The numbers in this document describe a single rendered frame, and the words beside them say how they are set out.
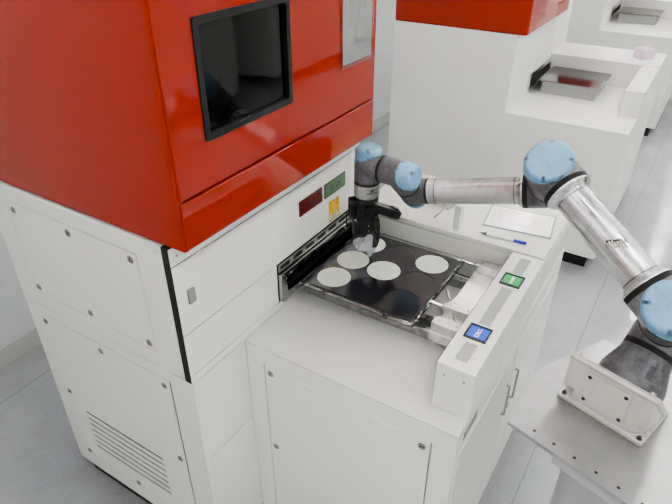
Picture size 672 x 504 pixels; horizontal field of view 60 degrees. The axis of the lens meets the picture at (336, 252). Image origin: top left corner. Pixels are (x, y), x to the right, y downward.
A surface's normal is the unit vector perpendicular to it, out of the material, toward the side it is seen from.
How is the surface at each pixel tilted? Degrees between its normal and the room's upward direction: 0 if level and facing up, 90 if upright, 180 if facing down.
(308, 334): 0
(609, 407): 90
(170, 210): 90
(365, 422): 90
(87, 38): 90
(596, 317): 0
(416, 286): 0
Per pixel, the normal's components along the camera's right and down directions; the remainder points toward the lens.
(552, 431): 0.00, -0.84
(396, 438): -0.53, 0.46
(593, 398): -0.75, 0.36
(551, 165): -0.46, -0.39
